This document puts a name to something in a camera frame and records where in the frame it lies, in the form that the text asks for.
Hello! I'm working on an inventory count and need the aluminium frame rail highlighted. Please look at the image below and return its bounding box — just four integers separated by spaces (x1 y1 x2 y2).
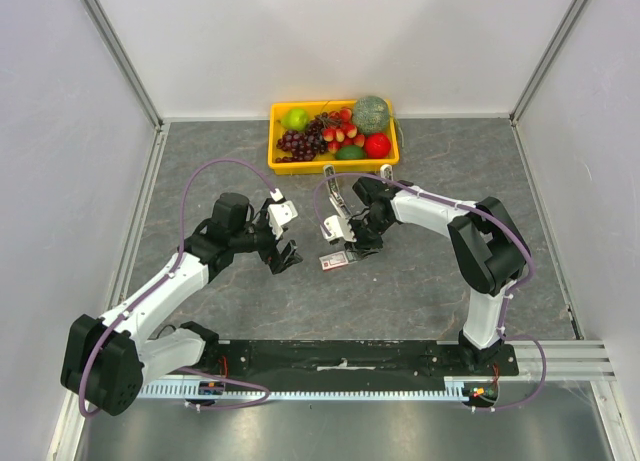
69 337 617 381

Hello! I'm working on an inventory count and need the red white staple box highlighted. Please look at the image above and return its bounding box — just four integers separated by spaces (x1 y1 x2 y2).
319 250 362 271

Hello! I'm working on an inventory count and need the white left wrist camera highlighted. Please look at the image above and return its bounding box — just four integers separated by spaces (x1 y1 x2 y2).
267 188 298 240

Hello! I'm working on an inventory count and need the dark purple grape bunch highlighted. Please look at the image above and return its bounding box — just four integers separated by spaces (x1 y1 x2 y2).
275 113 329 163

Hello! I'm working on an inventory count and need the white rectangular case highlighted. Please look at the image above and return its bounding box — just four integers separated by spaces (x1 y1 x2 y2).
379 164 394 181

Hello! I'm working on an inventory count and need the green netted melon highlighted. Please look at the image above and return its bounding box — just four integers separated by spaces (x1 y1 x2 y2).
352 95 391 136

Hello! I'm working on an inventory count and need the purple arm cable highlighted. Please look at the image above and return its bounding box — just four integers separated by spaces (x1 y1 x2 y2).
78 158 281 420
313 173 549 413

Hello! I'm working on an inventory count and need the red strawberry cluster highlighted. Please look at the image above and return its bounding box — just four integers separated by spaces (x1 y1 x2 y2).
319 107 365 154

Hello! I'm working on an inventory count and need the grey slotted cable duct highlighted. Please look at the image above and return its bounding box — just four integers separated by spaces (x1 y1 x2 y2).
138 376 497 404

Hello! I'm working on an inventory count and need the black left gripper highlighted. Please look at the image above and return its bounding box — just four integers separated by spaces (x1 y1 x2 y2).
230 199 302 273

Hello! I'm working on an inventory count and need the green pear fruit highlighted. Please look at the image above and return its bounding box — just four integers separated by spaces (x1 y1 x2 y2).
279 108 310 131

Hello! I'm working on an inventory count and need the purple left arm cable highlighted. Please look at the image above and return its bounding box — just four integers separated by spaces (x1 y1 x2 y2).
78 158 281 420

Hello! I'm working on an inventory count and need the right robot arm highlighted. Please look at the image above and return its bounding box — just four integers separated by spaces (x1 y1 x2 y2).
349 175 535 375

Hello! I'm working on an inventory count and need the green lime fruit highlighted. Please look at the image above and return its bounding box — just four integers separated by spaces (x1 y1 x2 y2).
335 145 366 161

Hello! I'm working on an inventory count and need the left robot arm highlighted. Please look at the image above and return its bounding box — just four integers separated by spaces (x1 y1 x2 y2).
60 192 302 416

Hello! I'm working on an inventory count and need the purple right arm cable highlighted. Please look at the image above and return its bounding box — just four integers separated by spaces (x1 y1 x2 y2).
313 173 549 413

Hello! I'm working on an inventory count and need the yellow plastic tray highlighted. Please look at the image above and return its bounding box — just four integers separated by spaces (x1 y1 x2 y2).
267 100 400 175

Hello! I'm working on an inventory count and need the green white stapler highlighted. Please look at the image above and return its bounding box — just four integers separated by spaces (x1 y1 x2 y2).
323 164 353 219

